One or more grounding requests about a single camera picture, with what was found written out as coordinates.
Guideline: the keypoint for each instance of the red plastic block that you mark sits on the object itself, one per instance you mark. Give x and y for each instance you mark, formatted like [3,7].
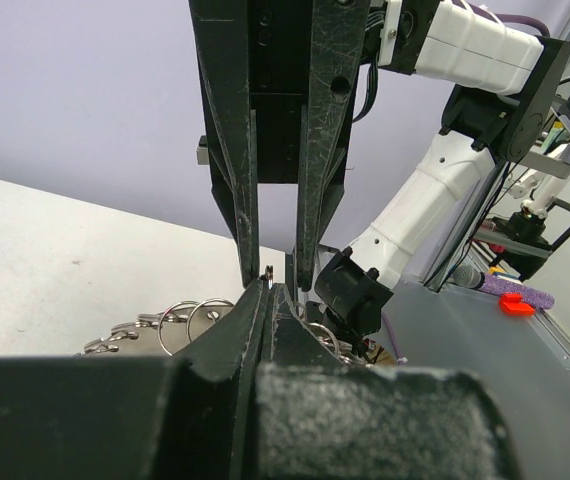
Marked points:
[513,304]

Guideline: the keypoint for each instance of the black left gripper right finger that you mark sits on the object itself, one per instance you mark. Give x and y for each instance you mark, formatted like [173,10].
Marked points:
[314,417]

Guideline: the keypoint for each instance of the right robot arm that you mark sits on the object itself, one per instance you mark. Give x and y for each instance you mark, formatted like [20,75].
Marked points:
[503,82]

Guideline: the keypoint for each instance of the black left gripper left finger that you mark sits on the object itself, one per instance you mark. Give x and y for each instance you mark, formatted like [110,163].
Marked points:
[186,416]

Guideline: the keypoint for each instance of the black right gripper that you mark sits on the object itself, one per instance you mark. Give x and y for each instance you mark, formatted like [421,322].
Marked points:
[258,53]

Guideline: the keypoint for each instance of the purple fuzzy microphone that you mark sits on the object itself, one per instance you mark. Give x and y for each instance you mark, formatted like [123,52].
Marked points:
[468,276]

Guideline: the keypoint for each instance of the metal disc key organizer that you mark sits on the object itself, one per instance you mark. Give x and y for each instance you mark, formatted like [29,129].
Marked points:
[185,325]

